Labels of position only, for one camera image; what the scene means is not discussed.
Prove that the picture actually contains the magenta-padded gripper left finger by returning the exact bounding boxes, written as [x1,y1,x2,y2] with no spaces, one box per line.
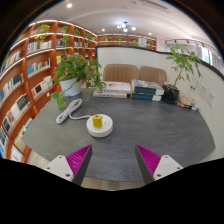
[43,143,94,187]

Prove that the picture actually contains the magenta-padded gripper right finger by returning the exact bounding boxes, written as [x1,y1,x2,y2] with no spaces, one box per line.
[134,143,184,186]

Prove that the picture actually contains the round white power strip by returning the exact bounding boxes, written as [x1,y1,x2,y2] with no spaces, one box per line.
[85,113,114,139]

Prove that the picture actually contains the small stack of books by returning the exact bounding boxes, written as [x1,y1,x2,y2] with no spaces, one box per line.
[176,95,200,112]

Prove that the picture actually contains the tall plant in black pot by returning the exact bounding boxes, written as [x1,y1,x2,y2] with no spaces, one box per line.
[162,43,204,104]

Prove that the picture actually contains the large dark-spined book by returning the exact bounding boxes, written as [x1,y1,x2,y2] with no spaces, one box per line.
[131,79,165,97]
[129,91,163,102]

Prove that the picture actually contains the brown upholstered chair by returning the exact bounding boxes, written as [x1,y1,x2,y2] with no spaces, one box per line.
[138,65,168,87]
[102,63,140,84]

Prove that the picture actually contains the pothos plant in white pot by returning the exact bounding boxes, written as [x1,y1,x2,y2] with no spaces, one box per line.
[50,53,107,109]

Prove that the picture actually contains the orange wooden bookshelf unit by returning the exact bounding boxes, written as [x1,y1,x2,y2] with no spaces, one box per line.
[0,19,99,164]

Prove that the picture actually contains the white sheer curtain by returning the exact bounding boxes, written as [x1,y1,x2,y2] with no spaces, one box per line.
[208,49,224,74]
[165,41,201,58]

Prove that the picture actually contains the white framed sign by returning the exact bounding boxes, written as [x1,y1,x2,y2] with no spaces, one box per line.
[137,37,148,49]

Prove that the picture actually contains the orange wooden plant shelf unit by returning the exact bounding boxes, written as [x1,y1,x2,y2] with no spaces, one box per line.
[97,33,158,52]

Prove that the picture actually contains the multi-bulb ceiling lamp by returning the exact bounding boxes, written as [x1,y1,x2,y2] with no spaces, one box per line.
[115,21,138,34]

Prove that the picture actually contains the recessed ceiling lights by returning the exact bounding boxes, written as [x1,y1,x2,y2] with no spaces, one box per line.
[43,2,154,36]

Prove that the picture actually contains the ceiling air vent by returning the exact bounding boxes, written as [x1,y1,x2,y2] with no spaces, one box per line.
[138,0,171,12]

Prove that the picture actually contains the white coiled power cable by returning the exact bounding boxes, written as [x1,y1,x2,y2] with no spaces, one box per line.
[55,98,93,125]

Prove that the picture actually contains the white wall socket panel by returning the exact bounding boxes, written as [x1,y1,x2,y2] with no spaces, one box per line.
[206,90,217,107]
[198,83,210,100]

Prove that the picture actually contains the black track light rail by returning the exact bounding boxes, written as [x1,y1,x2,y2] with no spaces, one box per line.
[164,37,218,51]

